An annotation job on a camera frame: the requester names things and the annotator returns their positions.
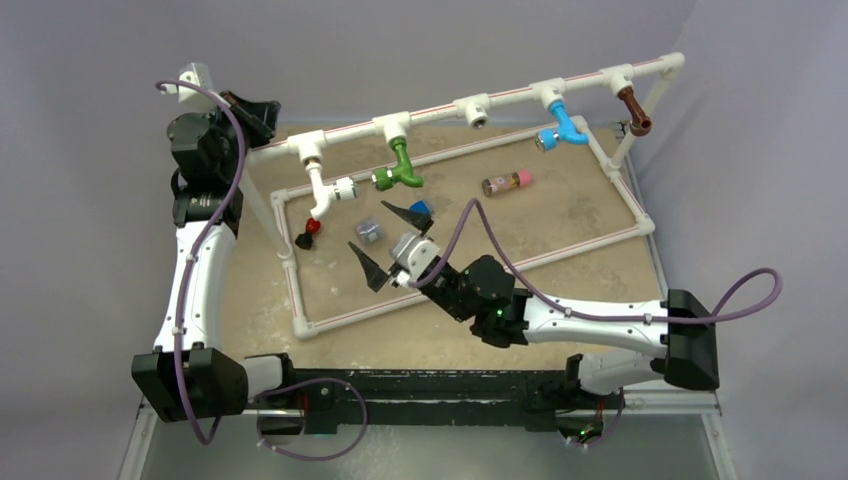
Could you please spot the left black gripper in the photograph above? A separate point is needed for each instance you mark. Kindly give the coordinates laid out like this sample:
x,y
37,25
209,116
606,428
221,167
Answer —
x,y
260,123

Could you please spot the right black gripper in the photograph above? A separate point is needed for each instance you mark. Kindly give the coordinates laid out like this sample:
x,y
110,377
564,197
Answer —
x,y
374,275

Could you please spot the white water faucet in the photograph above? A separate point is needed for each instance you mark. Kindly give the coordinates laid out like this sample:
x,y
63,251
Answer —
x,y
325,194

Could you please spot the white pvc pipe frame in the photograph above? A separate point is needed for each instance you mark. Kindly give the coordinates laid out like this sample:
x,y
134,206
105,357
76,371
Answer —
x,y
649,79

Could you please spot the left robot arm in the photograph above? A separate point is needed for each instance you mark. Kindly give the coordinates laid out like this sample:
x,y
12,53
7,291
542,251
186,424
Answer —
x,y
187,375

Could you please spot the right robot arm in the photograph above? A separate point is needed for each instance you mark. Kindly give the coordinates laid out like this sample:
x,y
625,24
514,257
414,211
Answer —
x,y
670,339

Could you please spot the green water faucet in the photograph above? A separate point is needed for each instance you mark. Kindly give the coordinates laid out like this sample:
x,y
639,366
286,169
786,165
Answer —
x,y
385,178

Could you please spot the blue water faucet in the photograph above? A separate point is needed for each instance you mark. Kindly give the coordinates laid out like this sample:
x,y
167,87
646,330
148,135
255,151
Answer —
x,y
564,132

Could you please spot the brown water faucet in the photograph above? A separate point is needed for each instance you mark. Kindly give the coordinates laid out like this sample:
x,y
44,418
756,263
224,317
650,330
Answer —
x,y
641,124

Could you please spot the clear plastic cup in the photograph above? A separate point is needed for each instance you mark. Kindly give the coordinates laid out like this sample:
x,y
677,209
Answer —
x,y
369,230

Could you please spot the blue cube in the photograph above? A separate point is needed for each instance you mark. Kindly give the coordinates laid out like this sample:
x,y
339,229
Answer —
x,y
421,207

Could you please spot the red black small object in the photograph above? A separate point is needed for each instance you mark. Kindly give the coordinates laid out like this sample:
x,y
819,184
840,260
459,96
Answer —
x,y
306,239

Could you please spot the pink capped bottle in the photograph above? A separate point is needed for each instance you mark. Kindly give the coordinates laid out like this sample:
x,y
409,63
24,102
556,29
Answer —
x,y
498,185

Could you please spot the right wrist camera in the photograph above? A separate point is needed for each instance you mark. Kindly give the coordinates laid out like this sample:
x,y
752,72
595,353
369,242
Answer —
x,y
414,255

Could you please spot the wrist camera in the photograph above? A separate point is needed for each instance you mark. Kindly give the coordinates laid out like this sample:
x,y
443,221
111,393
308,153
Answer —
x,y
414,255
198,75

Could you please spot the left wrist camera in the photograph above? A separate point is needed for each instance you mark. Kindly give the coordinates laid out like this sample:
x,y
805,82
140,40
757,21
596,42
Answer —
x,y
198,75

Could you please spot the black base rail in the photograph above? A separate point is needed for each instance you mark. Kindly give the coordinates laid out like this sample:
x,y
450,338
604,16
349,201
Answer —
x,y
535,400

